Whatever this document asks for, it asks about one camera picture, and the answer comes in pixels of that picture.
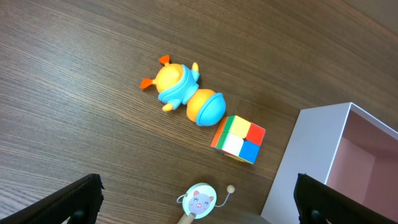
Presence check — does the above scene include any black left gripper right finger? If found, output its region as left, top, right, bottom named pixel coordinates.
left=294, top=174, right=397, bottom=224

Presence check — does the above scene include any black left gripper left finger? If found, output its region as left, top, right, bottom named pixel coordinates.
left=1, top=174, right=104, bottom=224

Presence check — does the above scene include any colourful two-by-two puzzle cube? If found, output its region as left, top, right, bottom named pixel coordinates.
left=211, top=115, right=266, bottom=164

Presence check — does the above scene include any white box with pink interior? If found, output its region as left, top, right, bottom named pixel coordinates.
left=261, top=103, right=397, bottom=223

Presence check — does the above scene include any pig face rattle drum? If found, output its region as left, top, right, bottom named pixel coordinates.
left=177, top=182, right=235, bottom=224

